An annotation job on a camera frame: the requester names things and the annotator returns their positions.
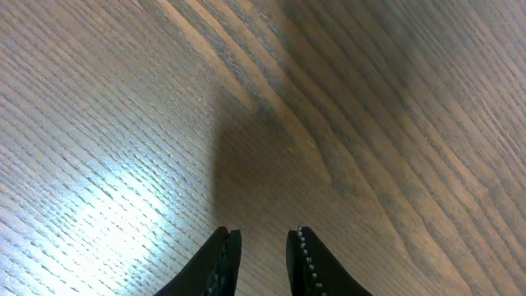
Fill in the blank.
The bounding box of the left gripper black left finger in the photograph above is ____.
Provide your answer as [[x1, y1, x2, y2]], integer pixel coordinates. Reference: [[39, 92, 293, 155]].
[[155, 226, 242, 296]]

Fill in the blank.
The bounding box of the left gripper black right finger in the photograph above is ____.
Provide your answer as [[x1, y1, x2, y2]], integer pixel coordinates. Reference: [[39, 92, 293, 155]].
[[286, 226, 371, 296]]

